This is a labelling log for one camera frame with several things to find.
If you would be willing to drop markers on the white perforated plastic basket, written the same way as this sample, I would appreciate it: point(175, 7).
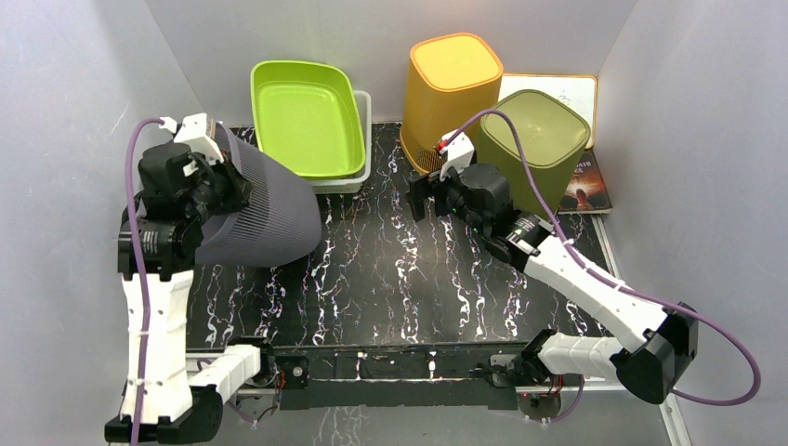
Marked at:
point(347, 155)

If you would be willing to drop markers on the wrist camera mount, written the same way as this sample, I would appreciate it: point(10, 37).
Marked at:
point(457, 150)
point(198, 131)

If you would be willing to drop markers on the olive green mesh basket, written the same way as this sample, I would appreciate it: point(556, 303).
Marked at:
point(553, 138)

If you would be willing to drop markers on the orange mesh basket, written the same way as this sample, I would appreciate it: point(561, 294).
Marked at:
point(450, 78)

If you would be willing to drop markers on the grey mesh basket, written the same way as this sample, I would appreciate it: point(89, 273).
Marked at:
point(281, 224)

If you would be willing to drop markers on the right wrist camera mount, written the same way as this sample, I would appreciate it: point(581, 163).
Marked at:
point(457, 150)

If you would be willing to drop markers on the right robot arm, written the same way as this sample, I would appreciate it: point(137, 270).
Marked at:
point(649, 347)

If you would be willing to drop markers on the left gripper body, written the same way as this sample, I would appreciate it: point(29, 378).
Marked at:
point(218, 190)

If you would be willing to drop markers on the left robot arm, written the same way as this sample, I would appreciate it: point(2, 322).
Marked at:
point(170, 398)

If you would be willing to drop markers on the small whiteboard with yellow frame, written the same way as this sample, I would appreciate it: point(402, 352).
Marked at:
point(577, 92)

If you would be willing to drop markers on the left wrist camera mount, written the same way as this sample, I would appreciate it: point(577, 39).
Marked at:
point(198, 131)

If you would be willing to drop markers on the dark paperback book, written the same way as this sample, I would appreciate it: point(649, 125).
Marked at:
point(587, 192)

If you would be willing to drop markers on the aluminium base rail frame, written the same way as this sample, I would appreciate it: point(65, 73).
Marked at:
point(416, 375)

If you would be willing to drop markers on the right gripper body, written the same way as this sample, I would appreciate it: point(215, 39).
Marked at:
point(449, 199)

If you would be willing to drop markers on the lime green plastic tray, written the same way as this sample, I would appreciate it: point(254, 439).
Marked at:
point(295, 104)

